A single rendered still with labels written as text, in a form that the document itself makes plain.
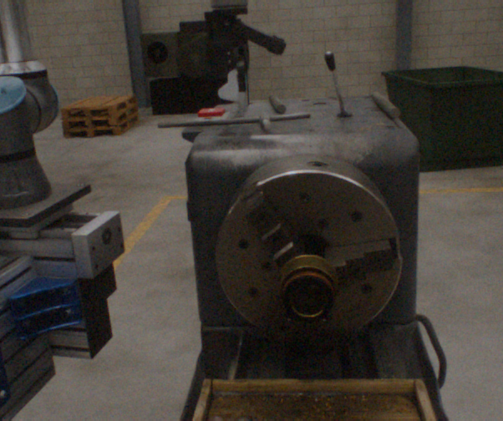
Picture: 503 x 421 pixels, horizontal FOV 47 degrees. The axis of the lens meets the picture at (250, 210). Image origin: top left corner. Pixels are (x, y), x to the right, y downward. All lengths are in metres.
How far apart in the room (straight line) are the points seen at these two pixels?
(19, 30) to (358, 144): 0.71
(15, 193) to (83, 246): 0.17
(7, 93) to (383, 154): 0.70
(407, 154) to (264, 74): 9.88
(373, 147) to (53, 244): 0.63
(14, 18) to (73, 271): 0.52
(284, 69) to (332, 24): 1.15
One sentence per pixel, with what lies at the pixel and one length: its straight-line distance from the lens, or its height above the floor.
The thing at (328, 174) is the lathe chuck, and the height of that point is 1.23.
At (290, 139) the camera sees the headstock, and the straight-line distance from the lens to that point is 1.11.
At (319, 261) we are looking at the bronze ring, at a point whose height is 1.12.
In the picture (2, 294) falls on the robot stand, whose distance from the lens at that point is 1.12.
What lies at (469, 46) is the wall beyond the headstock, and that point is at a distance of 11.16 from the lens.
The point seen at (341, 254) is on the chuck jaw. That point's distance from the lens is 0.94.
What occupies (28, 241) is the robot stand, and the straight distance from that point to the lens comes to 1.17.
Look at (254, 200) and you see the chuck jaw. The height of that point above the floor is 1.19.
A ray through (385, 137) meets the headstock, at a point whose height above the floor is 1.25.
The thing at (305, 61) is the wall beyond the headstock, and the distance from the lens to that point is 10.87.
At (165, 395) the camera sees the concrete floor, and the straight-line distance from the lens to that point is 2.55.
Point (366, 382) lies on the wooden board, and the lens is 0.99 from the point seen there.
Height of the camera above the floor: 1.47
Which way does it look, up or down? 18 degrees down
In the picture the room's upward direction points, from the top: 4 degrees counter-clockwise
